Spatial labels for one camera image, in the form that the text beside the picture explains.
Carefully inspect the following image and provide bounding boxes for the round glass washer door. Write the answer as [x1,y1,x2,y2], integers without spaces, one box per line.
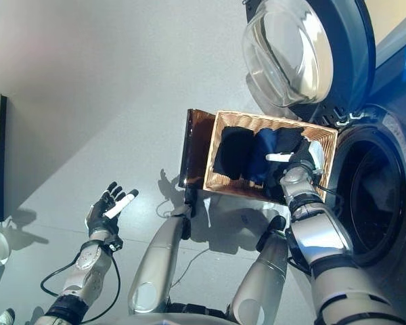
[242,0,378,123]

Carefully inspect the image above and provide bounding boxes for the silver robot left leg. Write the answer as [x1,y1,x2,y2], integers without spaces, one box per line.
[127,188,194,314]

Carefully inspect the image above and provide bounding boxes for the silver robot leg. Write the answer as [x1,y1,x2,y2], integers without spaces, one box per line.
[228,215,289,325]
[127,188,194,314]

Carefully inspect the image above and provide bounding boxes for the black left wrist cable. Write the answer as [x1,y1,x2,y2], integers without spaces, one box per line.
[40,252,122,322]

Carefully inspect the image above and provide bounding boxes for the grey robot torso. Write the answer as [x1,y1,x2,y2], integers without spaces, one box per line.
[97,309,258,325]

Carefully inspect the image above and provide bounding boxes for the glossy brown wooden stool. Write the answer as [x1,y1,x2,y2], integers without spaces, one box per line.
[178,108,218,190]

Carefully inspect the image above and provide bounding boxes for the thin white floor cable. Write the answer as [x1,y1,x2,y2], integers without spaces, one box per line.
[155,198,187,218]

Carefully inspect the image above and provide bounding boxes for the folded black garment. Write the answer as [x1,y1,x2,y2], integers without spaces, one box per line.
[212,125,258,180]

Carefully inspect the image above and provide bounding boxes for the dark navy garment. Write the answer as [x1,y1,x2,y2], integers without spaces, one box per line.
[265,127,307,201]

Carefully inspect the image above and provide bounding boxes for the grey front-load washing machine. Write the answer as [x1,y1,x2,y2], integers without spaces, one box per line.
[307,0,406,325]

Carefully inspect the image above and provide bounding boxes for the silver robot right leg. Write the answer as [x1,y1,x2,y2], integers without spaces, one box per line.
[228,215,289,325]

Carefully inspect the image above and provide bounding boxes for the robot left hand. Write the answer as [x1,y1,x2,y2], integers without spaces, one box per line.
[84,181,139,240]

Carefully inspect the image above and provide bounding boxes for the woven wicker laundry basket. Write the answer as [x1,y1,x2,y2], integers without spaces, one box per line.
[202,109,339,207]

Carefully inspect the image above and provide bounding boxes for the blue garment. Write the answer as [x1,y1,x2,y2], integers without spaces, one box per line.
[246,128,279,186]

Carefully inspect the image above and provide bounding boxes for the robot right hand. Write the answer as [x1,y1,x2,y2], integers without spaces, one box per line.
[265,139,325,176]

